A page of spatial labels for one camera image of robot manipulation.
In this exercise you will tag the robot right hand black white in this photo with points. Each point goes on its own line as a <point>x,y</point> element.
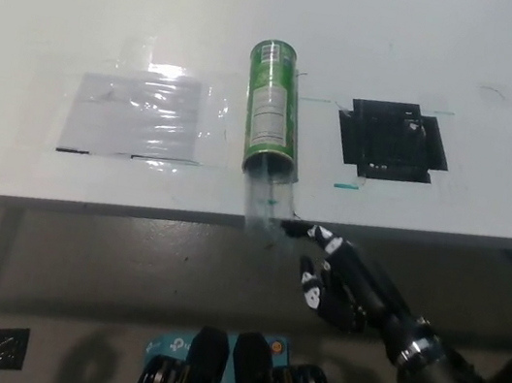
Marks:
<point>348,285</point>

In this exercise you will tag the black tape patch square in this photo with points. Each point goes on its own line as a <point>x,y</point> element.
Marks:
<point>392,143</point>

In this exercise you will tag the clear plastic chips tray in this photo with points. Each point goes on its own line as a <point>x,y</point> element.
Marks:
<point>267,198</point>

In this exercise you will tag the green chips can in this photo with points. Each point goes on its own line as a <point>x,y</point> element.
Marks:
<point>272,106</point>

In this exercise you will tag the clear plastic film cover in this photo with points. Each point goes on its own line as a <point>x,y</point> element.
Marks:
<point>153,100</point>

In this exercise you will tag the small teal tape strip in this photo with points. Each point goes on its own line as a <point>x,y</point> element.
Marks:
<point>347,186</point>

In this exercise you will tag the clear plastic taped sheet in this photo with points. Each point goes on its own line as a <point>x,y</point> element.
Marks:
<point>133,114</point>

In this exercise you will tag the robot torso black teal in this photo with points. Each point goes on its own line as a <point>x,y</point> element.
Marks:
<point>239,380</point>

